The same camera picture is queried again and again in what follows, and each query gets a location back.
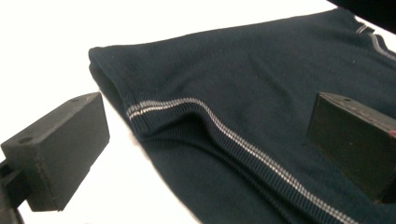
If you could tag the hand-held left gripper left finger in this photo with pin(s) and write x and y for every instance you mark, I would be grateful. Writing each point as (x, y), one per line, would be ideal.
(59, 152)

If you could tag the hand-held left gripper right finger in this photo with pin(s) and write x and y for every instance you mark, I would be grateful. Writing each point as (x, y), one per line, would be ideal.
(355, 146)

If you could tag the dark blue knitted vest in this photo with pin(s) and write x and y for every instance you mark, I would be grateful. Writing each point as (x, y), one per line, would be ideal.
(236, 124)

